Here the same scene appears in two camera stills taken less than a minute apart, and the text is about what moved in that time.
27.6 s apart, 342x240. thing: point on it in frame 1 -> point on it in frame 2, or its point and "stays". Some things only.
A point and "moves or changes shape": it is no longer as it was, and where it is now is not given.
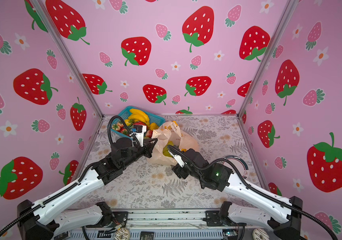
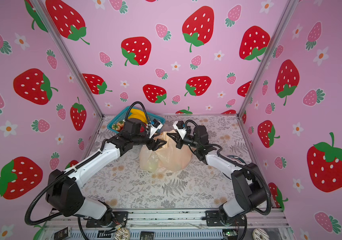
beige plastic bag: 170,131 moves or changes shape
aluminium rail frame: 165,225 stays
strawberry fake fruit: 118,126 stays
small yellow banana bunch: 139,115 stays
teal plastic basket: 153,118 stays
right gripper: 177,171 -> 180,143
